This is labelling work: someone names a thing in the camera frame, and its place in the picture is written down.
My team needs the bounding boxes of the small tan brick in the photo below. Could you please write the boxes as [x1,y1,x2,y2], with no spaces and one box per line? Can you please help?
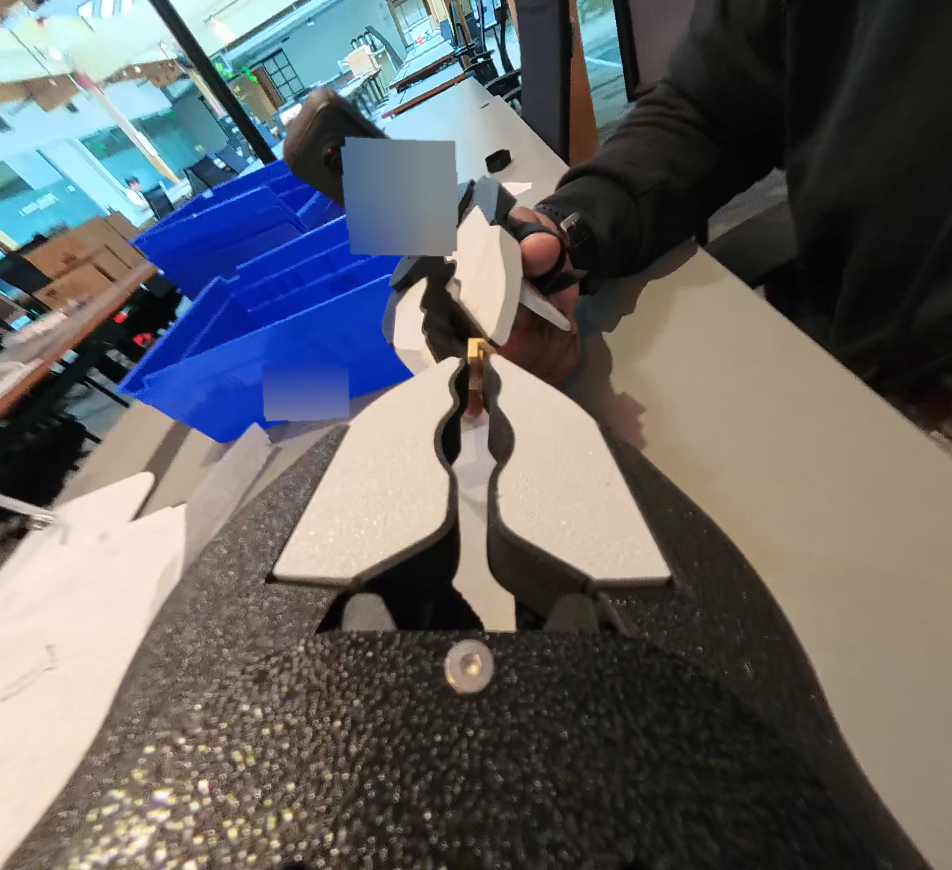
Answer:
[467,336,495,417]

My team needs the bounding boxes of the black wristwatch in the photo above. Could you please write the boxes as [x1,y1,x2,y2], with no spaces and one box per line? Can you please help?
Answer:
[535,204,596,269]

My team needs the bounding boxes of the grey desk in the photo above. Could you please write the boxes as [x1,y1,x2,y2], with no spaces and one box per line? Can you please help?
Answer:
[59,78,952,870]

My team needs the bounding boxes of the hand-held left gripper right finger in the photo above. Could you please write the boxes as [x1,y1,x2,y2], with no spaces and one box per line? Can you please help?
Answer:
[482,355,672,614]

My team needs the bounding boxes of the blue plastic bin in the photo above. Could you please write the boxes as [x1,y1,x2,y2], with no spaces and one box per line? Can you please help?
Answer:
[118,256,417,443]

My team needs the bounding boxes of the stack of cardboard boxes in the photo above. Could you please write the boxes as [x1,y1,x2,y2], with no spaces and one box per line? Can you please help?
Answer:
[22,212,150,309]

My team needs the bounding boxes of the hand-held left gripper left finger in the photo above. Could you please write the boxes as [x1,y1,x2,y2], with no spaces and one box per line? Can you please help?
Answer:
[272,357,464,614]

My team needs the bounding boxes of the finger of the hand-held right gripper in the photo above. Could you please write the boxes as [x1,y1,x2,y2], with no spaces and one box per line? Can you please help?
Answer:
[452,207,523,348]
[381,283,441,374]

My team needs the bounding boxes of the person's right forearm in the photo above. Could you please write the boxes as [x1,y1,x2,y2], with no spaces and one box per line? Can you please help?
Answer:
[554,30,789,276]

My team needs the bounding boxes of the white circle-print paper bag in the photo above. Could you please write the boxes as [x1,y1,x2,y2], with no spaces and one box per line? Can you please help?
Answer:
[0,472,187,834]

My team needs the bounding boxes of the stack of blue bins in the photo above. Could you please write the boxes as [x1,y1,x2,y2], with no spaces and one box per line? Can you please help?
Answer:
[132,160,351,298]

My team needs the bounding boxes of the person's right hand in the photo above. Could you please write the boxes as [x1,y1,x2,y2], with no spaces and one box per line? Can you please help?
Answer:
[512,231,596,385]

